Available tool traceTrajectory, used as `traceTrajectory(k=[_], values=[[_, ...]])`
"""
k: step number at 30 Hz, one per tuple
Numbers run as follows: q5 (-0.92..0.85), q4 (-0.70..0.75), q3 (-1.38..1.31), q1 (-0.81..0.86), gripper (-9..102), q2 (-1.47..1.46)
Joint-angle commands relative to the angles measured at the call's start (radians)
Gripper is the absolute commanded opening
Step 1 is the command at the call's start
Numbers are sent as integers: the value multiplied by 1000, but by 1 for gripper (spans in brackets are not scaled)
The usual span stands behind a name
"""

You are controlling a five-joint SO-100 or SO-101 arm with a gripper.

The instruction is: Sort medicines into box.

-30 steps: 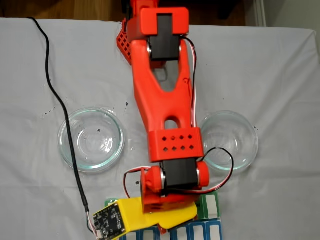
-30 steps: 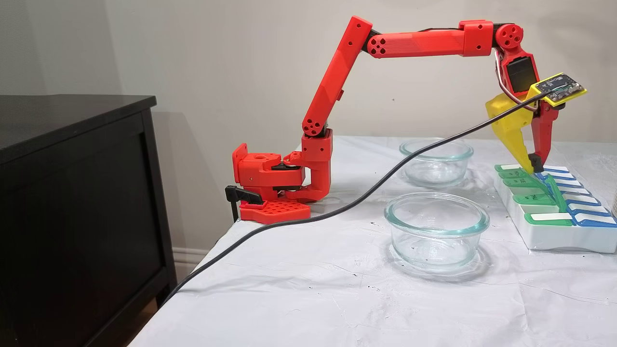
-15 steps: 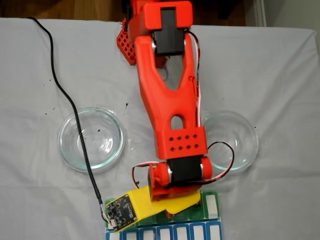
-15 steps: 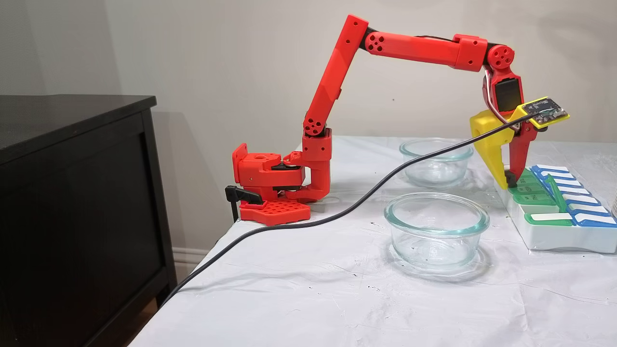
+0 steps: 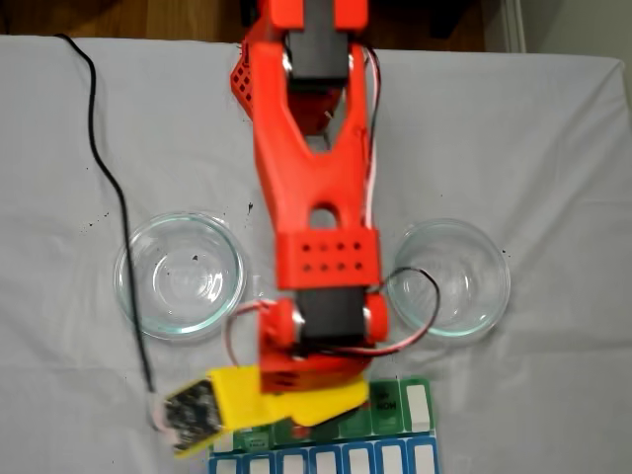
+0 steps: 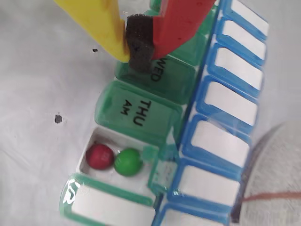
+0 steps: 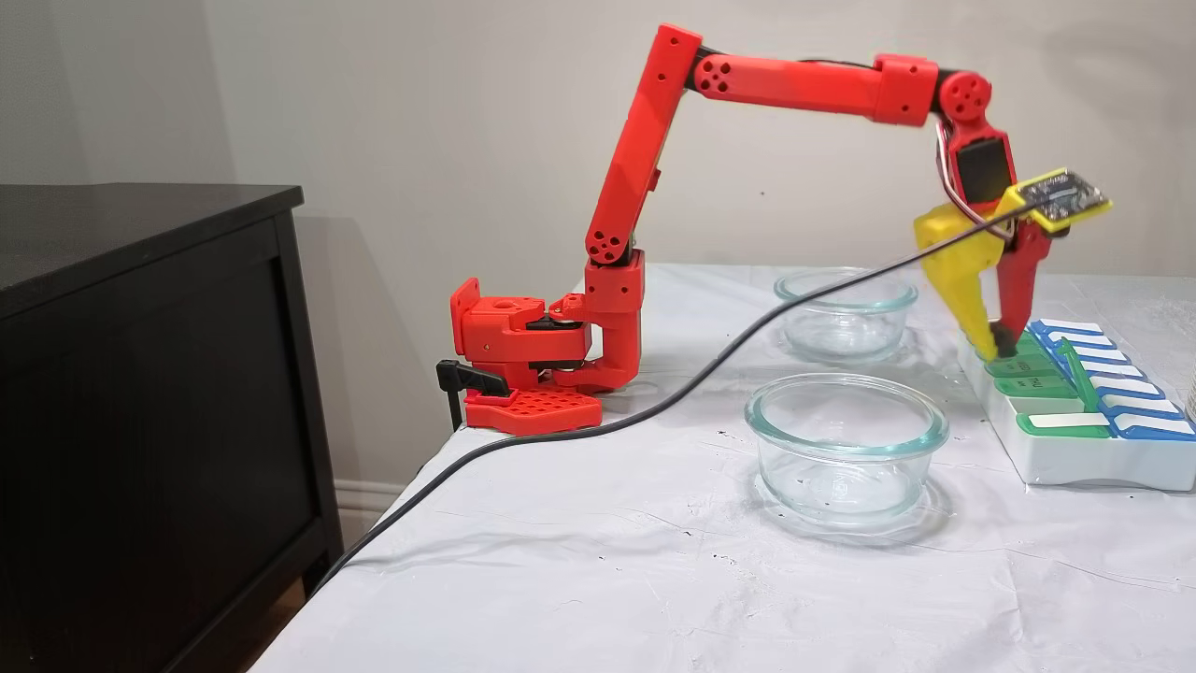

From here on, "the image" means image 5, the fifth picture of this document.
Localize white weekly pill organizer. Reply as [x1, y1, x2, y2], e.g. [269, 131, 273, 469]
[206, 377, 440, 474]

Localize clear glass bowl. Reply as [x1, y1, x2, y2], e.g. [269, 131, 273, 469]
[113, 210, 247, 342]
[387, 218, 513, 341]

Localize black wooden cabinet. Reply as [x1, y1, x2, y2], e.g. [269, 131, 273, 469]
[429, 0, 473, 40]

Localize white baseboard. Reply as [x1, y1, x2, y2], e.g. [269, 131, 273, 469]
[502, 0, 527, 53]

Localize thin servo wire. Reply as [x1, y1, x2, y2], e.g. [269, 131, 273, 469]
[224, 266, 441, 367]

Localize servo wires along arm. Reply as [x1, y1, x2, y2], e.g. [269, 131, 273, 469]
[362, 43, 384, 228]

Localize black camera cable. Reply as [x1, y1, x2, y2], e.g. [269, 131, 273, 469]
[53, 33, 159, 401]

